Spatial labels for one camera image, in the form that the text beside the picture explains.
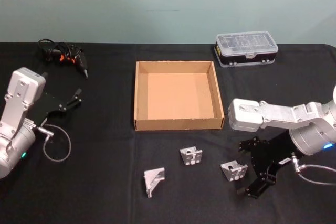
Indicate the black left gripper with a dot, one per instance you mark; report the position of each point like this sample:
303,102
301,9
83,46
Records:
50,104

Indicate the black table cloth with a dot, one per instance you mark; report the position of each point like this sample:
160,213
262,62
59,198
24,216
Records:
105,182

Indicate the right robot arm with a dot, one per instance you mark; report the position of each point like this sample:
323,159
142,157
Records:
278,115

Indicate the shallow brown cardboard tray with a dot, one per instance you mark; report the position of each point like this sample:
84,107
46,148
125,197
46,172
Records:
176,98

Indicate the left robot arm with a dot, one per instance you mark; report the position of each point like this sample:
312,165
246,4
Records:
18,98

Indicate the silver metal corner bracket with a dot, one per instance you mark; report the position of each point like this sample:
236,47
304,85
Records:
232,171
152,180
191,155

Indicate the clear plastic case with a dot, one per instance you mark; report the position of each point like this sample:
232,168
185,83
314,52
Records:
245,44

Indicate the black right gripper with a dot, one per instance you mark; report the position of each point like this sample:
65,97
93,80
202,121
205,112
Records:
273,153

